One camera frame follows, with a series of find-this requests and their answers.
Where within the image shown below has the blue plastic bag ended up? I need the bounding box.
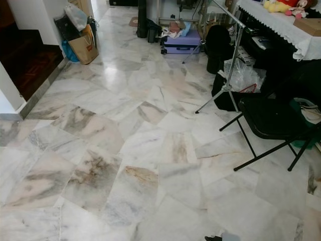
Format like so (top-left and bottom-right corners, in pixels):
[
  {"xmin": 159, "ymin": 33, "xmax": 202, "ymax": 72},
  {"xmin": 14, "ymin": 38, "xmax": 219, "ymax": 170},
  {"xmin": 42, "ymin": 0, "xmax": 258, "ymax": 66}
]
[{"xmin": 61, "ymin": 40, "xmax": 80, "ymax": 63}]

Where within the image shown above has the brown paper bag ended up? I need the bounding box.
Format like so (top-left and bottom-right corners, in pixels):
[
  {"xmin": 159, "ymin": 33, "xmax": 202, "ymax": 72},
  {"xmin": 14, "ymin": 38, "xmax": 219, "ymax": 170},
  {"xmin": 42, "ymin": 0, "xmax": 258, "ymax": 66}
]
[{"xmin": 68, "ymin": 32, "xmax": 100, "ymax": 65}]

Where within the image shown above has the white plastic bag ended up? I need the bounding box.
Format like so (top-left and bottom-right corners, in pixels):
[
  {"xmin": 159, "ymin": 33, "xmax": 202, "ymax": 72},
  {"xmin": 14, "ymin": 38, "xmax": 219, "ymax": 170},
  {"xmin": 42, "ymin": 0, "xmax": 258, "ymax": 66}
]
[{"xmin": 64, "ymin": 4, "xmax": 89, "ymax": 32}]

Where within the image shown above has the tall black cylinder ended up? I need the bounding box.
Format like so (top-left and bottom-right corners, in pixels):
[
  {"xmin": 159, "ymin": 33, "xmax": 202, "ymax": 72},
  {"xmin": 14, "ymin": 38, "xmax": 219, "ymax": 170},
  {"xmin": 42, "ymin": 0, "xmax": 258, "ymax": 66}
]
[{"xmin": 136, "ymin": 0, "xmax": 149, "ymax": 39}]

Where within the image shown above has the purple suitcase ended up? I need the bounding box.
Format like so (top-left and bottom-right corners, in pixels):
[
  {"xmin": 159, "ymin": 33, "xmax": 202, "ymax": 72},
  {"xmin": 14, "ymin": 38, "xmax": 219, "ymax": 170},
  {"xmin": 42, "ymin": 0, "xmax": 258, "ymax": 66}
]
[{"xmin": 162, "ymin": 30, "xmax": 203, "ymax": 55}]

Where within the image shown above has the pile of clothes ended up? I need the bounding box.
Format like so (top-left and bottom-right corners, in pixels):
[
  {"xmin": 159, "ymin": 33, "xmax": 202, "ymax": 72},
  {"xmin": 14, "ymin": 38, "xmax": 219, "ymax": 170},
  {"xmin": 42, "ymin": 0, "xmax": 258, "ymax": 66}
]
[{"xmin": 159, "ymin": 20, "xmax": 193, "ymax": 40}]

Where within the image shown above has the black floor bag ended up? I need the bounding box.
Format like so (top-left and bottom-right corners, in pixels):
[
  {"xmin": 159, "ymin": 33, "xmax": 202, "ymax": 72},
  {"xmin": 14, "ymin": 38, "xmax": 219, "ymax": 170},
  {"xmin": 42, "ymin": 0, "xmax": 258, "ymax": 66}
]
[{"xmin": 211, "ymin": 73, "xmax": 256, "ymax": 112}]

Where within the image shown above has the black backpack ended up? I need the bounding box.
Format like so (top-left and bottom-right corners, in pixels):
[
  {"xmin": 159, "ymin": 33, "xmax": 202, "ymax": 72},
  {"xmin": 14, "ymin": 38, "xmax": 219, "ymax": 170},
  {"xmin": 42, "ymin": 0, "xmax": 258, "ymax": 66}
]
[{"xmin": 204, "ymin": 25, "xmax": 232, "ymax": 75}]

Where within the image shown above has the silver tripod stand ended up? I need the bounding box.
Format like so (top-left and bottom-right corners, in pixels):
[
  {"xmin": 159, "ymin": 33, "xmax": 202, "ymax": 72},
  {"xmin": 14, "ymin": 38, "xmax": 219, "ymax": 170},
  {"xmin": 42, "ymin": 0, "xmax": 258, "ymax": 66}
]
[{"xmin": 182, "ymin": 0, "xmax": 247, "ymax": 114}]

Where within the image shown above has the clear plastic bag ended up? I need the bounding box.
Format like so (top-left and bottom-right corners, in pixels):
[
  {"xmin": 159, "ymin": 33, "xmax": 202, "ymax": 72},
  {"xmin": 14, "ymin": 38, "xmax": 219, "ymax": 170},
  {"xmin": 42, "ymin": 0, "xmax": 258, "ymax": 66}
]
[{"xmin": 223, "ymin": 58, "xmax": 265, "ymax": 94}]

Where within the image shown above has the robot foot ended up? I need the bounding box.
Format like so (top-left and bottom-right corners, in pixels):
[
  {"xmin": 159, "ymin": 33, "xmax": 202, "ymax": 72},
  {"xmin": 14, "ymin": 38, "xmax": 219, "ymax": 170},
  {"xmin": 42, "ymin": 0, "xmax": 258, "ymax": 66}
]
[{"xmin": 204, "ymin": 231, "xmax": 241, "ymax": 241}]

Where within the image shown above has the black folding chair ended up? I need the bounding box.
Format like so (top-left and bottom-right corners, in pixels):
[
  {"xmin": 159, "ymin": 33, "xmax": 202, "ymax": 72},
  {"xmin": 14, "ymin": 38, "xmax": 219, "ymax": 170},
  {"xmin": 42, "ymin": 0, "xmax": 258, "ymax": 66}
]
[{"xmin": 219, "ymin": 95, "xmax": 321, "ymax": 172}]

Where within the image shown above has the black piano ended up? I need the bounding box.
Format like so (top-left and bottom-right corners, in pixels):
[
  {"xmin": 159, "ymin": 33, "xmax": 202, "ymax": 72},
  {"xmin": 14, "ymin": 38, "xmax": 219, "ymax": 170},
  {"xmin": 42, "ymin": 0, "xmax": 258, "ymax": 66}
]
[{"xmin": 236, "ymin": 8, "xmax": 321, "ymax": 101}]

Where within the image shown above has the yellow plush toy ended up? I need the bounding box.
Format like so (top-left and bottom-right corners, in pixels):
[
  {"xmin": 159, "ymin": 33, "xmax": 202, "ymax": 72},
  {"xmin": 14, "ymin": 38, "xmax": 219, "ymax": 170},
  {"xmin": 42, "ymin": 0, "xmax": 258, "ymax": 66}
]
[{"xmin": 263, "ymin": 0, "xmax": 292, "ymax": 14}]

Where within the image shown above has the white lace tablecloth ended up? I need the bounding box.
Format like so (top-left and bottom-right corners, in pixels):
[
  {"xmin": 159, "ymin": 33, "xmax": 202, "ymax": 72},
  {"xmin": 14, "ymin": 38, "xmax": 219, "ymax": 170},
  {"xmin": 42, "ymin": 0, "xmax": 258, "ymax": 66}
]
[{"xmin": 235, "ymin": 0, "xmax": 321, "ymax": 61}]

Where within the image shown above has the green plastic basket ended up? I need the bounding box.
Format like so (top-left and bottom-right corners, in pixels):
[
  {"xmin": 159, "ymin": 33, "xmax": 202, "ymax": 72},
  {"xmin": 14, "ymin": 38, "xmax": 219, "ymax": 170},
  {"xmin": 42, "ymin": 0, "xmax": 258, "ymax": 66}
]
[{"xmin": 290, "ymin": 97, "xmax": 321, "ymax": 150}]

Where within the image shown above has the red mouse plush toy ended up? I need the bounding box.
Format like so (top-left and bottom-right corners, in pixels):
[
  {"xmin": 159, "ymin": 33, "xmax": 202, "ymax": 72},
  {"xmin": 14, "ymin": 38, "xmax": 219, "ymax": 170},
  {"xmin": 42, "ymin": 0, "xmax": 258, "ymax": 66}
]
[{"xmin": 284, "ymin": 0, "xmax": 315, "ymax": 20}]

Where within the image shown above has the brown cardboard box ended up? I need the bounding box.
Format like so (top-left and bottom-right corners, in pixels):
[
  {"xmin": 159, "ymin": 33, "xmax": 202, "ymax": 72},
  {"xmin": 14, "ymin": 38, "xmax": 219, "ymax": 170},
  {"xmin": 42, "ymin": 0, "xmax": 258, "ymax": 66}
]
[{"xmin": 293, "ymin": 18, "xmax": 321, "ymax": 37}]

